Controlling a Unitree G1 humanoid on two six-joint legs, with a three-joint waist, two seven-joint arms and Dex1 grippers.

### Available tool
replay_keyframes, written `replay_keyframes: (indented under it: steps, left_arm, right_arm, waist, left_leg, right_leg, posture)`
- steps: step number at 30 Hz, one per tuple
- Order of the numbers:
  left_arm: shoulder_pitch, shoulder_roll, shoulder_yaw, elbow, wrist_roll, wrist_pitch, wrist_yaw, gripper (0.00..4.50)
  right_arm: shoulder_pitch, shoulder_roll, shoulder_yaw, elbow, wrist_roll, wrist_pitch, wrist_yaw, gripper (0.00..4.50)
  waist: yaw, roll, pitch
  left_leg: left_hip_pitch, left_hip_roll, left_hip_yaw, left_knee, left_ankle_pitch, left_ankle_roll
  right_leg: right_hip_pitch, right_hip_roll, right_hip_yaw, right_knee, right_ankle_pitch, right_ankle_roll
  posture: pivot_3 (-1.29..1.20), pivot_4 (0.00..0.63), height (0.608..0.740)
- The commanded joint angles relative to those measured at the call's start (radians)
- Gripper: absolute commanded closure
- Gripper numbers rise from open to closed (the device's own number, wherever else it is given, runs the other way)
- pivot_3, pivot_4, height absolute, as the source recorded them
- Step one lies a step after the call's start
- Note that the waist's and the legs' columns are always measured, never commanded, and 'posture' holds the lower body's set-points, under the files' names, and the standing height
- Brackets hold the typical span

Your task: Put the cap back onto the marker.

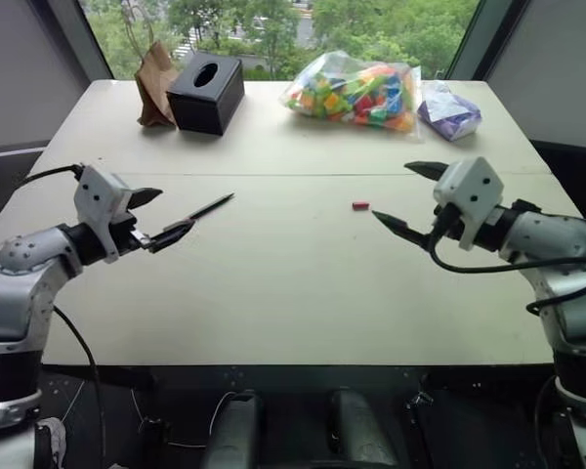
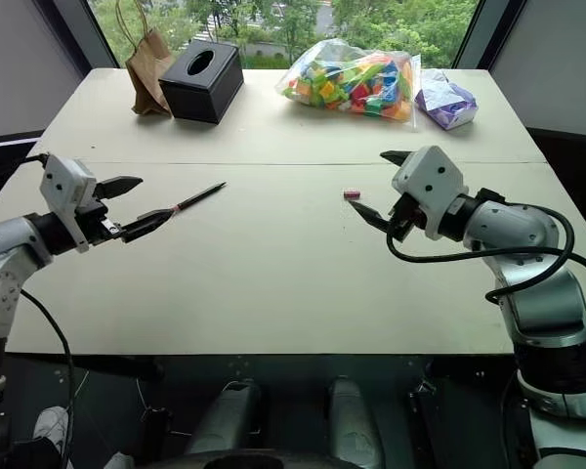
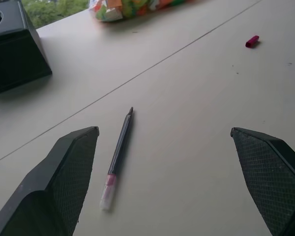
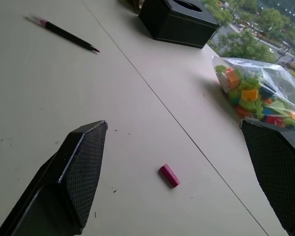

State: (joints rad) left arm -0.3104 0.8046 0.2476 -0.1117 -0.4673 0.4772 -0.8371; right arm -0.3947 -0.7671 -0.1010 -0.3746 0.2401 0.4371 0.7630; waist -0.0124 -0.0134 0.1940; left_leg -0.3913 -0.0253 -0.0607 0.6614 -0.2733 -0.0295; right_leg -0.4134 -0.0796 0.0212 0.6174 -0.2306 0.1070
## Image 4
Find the black tissue box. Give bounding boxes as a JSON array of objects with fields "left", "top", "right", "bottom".
[{"left": 138, "top": 0, "right": 220, "bottom": 49}]

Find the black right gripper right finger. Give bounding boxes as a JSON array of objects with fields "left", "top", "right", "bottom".
[{"left": 239, "top": 118, "right": 295, "bottom": 236}]

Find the black and pink pen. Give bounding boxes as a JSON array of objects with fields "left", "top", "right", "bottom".
[{"left": 24, "top": 15, "right": 101, "bottom": 54}]

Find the clear bag of coloured blocks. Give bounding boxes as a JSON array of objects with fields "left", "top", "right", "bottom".
[{"left": 211, "top": 55, "right": 295, "bottom": 137}]

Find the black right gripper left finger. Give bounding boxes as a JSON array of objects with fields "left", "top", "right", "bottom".
[{"left": 0, "top": 120, "right": 109, "bottom": 236}]

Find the pink pen cap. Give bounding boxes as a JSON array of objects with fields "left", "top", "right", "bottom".
[{"left": 158, "top": 163, "right": 180, "bottom": 189}]

